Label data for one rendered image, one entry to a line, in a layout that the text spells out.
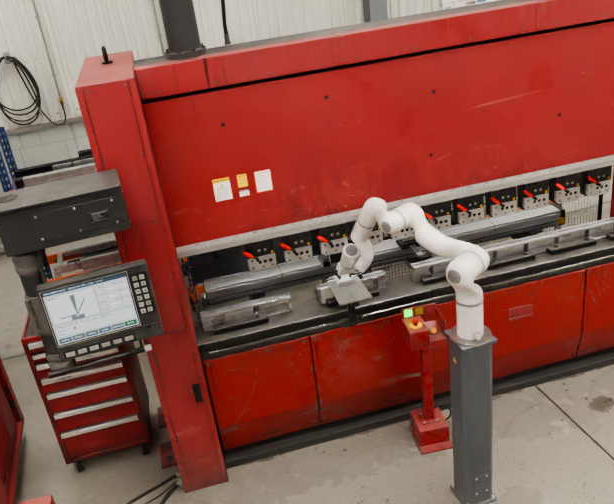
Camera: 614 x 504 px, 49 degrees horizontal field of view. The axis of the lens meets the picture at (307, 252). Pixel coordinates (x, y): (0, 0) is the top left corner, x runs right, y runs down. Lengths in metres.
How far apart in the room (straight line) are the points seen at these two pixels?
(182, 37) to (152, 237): 0.93
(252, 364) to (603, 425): 2.05
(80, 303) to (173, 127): 0.93
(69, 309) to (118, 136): 0.77
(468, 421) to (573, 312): 1.29
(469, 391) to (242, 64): 1.85
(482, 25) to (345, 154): 0.92
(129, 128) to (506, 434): 2.69
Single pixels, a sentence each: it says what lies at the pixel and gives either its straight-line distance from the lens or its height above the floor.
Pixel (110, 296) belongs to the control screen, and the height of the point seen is 1.49.
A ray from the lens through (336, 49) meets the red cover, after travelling 3.33.
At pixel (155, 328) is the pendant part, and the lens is 3.06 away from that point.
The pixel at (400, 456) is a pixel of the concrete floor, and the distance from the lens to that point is 4.07.
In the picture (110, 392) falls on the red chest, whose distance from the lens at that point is 4.08.
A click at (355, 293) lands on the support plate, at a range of 3.60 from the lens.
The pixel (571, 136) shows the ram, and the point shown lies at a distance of 4.04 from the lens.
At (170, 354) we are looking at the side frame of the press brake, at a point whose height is 0.92.
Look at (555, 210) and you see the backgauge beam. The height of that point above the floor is 0.98.
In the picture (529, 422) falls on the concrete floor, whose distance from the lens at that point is 4.31.
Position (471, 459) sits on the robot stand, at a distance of 3.57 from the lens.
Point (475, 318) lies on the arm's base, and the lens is 3.11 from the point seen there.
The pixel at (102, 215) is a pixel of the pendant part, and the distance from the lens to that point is 2.85.
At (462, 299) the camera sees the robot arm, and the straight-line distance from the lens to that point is 3.07.
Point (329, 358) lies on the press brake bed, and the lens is 3.84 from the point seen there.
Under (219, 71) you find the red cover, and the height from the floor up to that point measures 2.23.
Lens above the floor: 2.79
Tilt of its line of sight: 26 degrees down
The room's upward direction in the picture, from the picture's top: 8 degrees counter-clockwise
